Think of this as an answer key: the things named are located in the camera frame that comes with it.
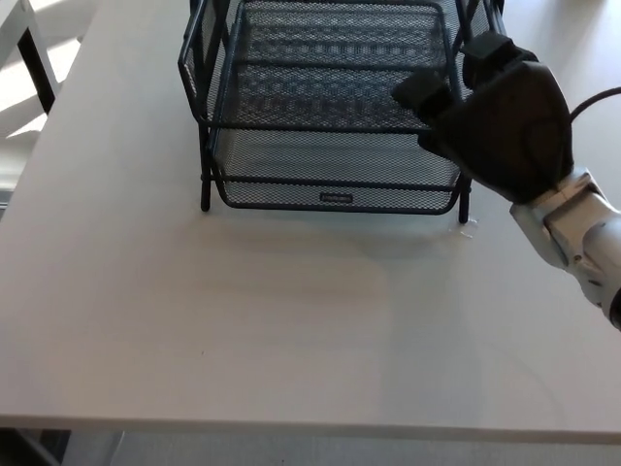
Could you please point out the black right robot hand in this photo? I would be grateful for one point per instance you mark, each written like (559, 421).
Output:
(514, 126)

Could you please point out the black mesh sliding drawer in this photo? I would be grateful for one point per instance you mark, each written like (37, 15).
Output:
(315, 107)

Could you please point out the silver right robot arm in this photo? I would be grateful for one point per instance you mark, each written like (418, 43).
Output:
(572, 228)

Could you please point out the clear tape piece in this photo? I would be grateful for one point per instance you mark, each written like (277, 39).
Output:
(465, 229)

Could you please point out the black mesh tray with label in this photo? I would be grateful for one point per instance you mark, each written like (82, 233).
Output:
(271, 196)

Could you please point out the white side table black leg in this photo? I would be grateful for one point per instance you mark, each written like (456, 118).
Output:
(39, 68)

